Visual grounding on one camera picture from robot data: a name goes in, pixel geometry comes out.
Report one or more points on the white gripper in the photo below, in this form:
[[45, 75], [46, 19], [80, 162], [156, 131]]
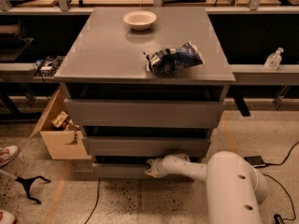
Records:
[[167, 164]]

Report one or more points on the grey bottom drawer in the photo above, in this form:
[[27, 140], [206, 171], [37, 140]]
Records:
[[129, 171]]

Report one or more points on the grey drawer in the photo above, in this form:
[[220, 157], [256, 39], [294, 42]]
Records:
[[155, 114], [144, 147], [129, 171]]

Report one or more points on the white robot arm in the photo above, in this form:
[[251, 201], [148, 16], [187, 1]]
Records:
[[234, 188]]

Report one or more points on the grey middle drawer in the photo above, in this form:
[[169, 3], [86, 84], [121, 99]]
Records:
[[144, 147]]

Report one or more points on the grey drawer cabinet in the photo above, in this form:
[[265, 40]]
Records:
[[108, 62]]

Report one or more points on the grey top drawer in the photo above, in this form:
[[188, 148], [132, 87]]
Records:
[[155, 114]]

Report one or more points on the cardboard box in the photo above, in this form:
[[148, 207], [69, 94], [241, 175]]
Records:
[[61, 143]]

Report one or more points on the black foot pedal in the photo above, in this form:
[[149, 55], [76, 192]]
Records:
[[255, 161]]

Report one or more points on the small box in carton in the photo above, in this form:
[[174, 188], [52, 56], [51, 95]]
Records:
[[60, 120]]

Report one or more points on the blue crumpled chip bag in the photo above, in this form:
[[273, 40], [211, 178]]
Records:
[[167, 61]]

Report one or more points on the black patterned notebook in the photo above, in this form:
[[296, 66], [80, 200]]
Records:
[[48, 67]]

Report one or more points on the upper white red sneaker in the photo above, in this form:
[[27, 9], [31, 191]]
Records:
[[8, 154]]

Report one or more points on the white red sneaker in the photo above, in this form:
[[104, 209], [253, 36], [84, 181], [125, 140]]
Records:
[[8, 154], [7, 218]]

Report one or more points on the white bowl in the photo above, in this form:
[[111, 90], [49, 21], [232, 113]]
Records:
[[140, 20]]

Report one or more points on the lower white red sneaker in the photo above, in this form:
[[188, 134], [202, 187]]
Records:
[[7, 218]]

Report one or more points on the hand sanitizer bottle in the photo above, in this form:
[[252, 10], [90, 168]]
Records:
[[273, 60]]

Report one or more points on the grey workbench shelf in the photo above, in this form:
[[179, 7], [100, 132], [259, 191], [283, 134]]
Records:
[[252, 29]]

